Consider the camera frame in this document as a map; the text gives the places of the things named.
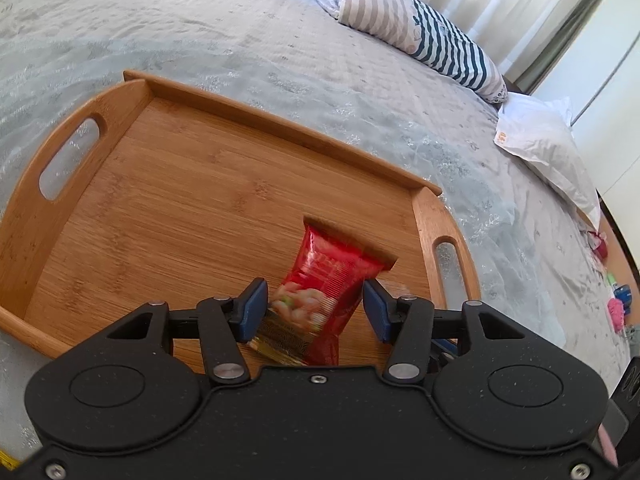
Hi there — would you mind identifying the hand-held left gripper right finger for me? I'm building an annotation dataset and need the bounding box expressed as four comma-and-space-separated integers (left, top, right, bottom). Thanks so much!
362, 279, 521, 386

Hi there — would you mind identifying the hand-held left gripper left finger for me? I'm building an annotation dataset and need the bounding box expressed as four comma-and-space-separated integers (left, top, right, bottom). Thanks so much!
105, 277, 269, 387

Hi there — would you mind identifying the large red snack packet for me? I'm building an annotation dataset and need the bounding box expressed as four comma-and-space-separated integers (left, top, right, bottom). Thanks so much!
270, 215, 398, 367

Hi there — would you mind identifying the wooden tray with handles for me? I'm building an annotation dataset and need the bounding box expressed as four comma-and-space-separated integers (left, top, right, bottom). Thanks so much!
0, 70, 482, 366

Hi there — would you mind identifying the white pillow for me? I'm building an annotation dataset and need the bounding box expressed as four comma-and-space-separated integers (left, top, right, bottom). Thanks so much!
495, 95, 603, 231

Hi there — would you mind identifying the pink toy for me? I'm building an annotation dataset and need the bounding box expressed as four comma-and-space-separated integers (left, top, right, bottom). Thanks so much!
607, 297, 628, 333

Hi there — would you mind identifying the striped pillow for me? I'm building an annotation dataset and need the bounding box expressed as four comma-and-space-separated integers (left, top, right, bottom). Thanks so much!
311, 0, 508, 106

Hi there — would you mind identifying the white wardrobe door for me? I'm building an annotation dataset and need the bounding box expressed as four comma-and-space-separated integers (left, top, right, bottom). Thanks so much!
535, 0, 640, 201

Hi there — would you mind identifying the white sheer curtain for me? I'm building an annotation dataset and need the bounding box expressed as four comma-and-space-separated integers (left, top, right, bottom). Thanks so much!
340, 0, 606, 81

